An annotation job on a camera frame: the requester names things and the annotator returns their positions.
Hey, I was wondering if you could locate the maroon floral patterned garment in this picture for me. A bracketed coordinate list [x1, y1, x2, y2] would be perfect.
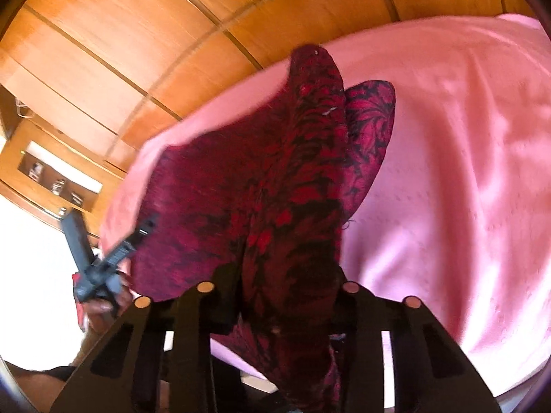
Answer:
[130, 45, 395, 412]

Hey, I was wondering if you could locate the left hand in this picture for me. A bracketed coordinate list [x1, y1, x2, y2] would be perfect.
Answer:
[82, 271, 134, 335]

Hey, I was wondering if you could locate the small glass bottle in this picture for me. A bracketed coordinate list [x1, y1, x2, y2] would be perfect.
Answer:
[51, 179, 65, 196]
[28, 162, 44, 183]
[71, 192, 84, 207]

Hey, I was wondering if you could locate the wooden bedside shelf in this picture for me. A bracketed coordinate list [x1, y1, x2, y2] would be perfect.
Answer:
[1, 88, 122, 244]

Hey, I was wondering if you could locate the pink bed sheet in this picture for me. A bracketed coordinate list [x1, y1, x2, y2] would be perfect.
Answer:
[100, 15, 550, 394]

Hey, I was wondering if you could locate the wooden panelled headboard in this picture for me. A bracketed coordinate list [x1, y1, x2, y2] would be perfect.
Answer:
[1, 0, 531, 170]

